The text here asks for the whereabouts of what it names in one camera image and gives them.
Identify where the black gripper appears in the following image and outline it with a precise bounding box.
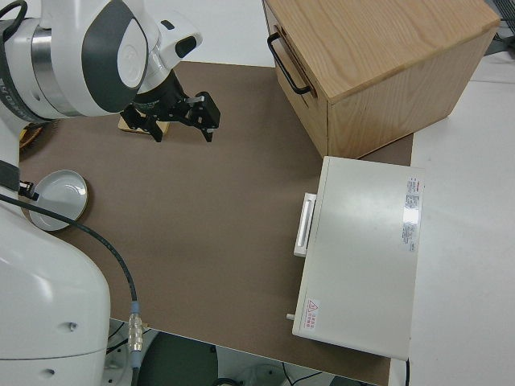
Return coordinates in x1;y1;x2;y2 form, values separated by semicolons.
123;78;222;144

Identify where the gray round plate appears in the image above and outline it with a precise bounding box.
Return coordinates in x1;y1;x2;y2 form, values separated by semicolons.
27;169;90;232

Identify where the wooden mug tree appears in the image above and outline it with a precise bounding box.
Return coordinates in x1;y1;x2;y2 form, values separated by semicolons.
117;114;169;136

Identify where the round wicker basket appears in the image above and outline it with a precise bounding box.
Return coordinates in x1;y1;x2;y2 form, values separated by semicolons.
19;123;43;150

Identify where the wooden drawer cabinet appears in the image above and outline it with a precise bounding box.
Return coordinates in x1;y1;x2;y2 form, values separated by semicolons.
261;0;501;158

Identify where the white toaster oven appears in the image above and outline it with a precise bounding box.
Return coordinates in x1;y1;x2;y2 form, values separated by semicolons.
291;155;426;360

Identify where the black drawer handle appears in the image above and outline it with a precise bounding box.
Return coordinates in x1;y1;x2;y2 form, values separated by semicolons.
266;32;313;95

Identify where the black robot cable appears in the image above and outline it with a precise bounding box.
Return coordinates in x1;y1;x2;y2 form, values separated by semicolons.
0;191;145;386

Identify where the white oven door handle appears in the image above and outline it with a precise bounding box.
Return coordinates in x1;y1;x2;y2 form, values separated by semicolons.
293;192;319;258

